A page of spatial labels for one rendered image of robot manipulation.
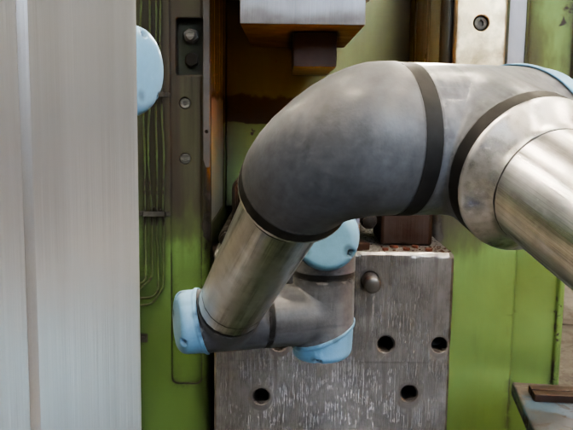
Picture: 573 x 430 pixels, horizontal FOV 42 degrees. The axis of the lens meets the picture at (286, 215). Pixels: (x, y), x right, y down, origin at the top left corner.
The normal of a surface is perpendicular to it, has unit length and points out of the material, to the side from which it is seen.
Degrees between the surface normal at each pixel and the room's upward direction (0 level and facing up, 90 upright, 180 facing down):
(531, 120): 66
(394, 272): 90
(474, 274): 90
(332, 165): 100
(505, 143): 80
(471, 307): 90
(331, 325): 92
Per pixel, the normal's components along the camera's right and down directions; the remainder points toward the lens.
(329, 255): 0.00, 0.12
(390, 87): -0.01, -0.56
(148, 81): 0.88, 0.08
